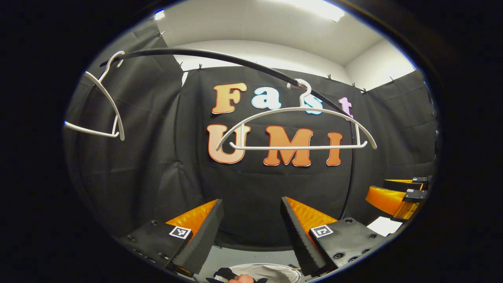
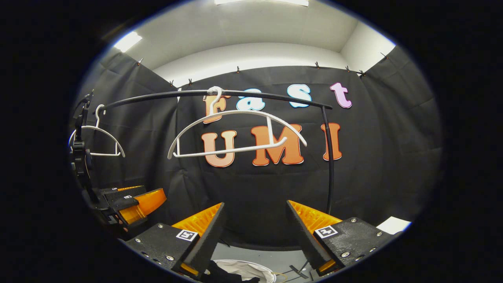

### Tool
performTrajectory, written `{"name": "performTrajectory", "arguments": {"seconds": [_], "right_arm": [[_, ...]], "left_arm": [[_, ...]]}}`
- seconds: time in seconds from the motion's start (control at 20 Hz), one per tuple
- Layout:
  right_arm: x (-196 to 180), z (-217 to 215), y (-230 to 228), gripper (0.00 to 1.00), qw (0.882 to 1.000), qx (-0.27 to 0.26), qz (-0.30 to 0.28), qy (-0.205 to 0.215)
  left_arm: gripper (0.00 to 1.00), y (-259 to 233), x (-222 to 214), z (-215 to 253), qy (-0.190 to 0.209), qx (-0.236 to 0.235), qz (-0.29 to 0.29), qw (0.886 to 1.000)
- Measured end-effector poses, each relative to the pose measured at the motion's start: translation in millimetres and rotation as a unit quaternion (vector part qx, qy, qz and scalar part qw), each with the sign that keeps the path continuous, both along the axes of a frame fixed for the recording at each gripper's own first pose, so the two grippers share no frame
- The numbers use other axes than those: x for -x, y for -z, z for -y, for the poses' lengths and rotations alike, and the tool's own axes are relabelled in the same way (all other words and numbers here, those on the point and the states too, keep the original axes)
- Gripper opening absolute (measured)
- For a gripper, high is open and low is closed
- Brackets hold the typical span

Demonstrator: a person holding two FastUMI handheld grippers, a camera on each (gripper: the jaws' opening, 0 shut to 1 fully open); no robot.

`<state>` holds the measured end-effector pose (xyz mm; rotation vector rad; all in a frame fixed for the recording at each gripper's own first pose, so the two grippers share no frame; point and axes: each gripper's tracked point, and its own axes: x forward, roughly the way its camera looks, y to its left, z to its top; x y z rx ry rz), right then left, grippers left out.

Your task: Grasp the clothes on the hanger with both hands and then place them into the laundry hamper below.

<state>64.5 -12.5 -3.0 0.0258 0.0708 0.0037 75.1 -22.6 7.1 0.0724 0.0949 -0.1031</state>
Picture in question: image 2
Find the long ceiling light panel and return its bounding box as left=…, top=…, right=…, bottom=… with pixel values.
left=214, top=0, right=310, bottom=7

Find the black metal clothes rack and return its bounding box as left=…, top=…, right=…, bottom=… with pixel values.
left=96, top=89, right=335, bottom=216

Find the white laundry hamper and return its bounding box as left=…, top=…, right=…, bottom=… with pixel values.
left=204, top=259, right=278, bottom=283

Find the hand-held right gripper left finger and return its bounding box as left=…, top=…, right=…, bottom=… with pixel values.
left=125, top=202, right=226, bottom=279

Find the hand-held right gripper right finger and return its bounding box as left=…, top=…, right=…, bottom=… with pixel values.
left=286, top=199, right=402, bottom=276

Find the white plastic clothes hanger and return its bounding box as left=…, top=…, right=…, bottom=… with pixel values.
left=69, top=104, right=126, bottom=158
left=167, top=86, right=308, bottom=160

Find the black backdrop cloth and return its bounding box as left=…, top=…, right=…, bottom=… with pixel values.
left=71, top=45, right=444, bottom=250

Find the row of backdrop clips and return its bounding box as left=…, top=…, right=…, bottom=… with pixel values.
left=136, top=52, right=389, bottom=88

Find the small ceiling light panel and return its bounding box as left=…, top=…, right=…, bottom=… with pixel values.
left=113, top=31, right=143, bottom=53

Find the black knit garment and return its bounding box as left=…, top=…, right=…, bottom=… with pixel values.
left=205, top=261, right=261, bottom=283

